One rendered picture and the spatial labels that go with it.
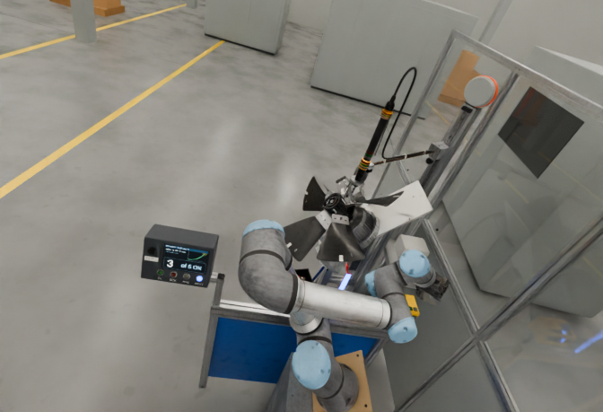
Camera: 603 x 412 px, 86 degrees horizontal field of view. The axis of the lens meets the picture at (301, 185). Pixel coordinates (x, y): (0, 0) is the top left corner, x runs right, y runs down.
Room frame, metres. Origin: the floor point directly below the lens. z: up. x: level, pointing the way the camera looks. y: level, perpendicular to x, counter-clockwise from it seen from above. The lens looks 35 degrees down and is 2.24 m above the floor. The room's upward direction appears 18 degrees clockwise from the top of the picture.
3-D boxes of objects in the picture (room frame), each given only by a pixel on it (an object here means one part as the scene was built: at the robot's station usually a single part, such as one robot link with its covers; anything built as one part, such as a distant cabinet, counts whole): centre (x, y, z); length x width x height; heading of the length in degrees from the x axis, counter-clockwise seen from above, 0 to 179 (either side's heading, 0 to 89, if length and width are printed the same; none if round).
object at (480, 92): (1.84, -0.75, 1.88); 0.17 x 0.15 x 0.16; 10
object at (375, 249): (1.52, -0.55, 0.57); 0.09 x 0.04 x 1.15; 10
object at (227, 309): (0.95, -0.21, 0.82); 0.90 x 0.04 x 0.08; 100
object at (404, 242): (1.62, -0.78, 0.91); 0.17 x 0.16 x 0.11; 100
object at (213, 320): (0.88, 0.21, 0.39); 0.04 x 0.04 x 0.78; 10
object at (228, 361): (0.95, -0.21, 0.45); 0.82 x 0.01 x 0.66; 100
